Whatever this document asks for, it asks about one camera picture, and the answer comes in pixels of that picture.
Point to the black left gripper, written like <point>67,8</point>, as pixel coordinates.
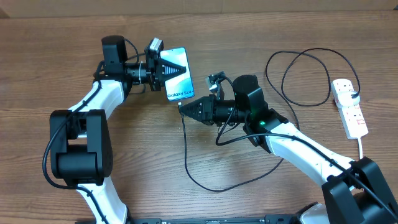
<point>156,68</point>

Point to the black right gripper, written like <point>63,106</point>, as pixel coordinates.
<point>208,109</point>

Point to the blue Galaxy smartphone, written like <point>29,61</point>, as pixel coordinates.
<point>180,87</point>

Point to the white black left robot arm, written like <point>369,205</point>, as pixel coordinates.
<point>79,155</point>

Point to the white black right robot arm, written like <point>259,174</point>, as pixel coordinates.
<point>353,191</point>

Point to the white charger plug adapter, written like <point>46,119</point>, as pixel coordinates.
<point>347,98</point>

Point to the white power strip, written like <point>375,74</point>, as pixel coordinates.
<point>352,116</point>

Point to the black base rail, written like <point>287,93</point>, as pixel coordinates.
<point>267,219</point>

